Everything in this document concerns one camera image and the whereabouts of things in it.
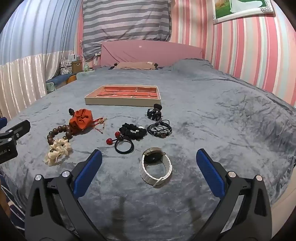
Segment white framed picture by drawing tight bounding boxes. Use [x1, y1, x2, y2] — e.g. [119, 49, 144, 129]
[212, 0, 276, 25]

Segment black scrunchie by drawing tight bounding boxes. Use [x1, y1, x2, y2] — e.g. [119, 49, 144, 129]
[119, 123, 148, 141]

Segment brick-patterned jewelry tray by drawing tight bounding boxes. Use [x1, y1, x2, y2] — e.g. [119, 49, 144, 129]
[84, 85, 162, 107]

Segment brown wooden bead bracelet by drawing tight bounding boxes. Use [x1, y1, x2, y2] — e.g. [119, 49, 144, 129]
[47, 124, 73, 146]

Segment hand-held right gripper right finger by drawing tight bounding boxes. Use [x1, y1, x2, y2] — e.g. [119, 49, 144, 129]
[190, 148, 273, 241]

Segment grey plush blanket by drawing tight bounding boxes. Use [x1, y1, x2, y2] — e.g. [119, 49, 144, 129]
[0, 59, 296, 241]

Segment brown storage box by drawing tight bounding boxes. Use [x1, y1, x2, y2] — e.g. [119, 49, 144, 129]
[71, 60, 83, 74]

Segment black hair claw clip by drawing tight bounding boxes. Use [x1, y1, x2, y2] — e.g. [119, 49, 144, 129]
[147, 103, 162, 121]

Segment cream satin scrunchie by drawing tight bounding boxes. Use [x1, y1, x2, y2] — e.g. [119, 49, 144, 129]
[44, 137, 73, 166]

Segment brown pillow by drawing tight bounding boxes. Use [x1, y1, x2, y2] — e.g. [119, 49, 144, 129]
[115, 61, 158, 70]

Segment silver hair clip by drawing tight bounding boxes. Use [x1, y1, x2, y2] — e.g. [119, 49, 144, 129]
[139, 147, 172, 187]

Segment pink padded headboard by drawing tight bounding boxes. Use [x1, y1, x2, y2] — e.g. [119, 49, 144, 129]
[100, 41, 204, 68]

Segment red gold tassel cord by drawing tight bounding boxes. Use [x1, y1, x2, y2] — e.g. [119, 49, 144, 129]
[91, 117, 107, 134]

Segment orange fabric scrunchie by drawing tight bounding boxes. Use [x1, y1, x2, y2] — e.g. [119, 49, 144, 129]
[69, 109, 94, 135]

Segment black hair tie red beads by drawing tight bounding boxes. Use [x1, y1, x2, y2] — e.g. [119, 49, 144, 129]
[106, 131, 135, 155]

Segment pale satin curtain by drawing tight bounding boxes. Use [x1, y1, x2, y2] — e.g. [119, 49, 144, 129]
[0, 52, 64, 121]

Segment person's striped clothing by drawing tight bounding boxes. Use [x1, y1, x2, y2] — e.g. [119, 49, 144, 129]
[0, 173, 26, 230]

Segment patterned storage box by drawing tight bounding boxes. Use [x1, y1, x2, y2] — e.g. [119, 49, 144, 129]
[59, 58, 73, 76]

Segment grey striped hanging cloth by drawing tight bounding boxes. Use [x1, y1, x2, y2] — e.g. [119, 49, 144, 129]
[82, 0, 173, 62]

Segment blue cushion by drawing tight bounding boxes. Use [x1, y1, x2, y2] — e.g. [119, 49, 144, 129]
[46, 73, 72, 90]

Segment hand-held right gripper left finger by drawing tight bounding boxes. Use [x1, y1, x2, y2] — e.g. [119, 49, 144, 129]
[24, 149, 109, 241]

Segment black leather cord bracelet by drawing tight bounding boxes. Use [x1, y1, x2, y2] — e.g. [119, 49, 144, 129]
[147, 120, 173, 138]

